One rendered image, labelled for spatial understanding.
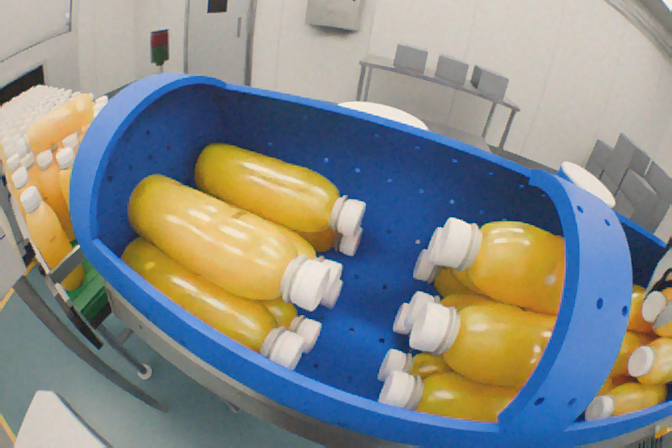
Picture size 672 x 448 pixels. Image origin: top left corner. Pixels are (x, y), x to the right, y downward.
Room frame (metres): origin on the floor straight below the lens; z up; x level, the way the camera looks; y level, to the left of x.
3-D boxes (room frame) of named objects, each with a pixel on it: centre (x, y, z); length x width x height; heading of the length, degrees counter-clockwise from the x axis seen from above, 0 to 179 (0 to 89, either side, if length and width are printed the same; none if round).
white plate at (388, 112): (0.76, -0.08, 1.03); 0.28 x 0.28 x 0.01
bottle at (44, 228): (0.15, 0.47, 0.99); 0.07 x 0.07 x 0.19
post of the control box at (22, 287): (0.05, 0.58, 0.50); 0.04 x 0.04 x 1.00; 75
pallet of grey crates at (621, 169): (2.06, -3.45, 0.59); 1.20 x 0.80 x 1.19; 172
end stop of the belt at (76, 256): (0.29, 0.39, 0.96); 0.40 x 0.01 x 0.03; 165
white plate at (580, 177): (0.72, -0.91, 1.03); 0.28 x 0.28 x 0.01
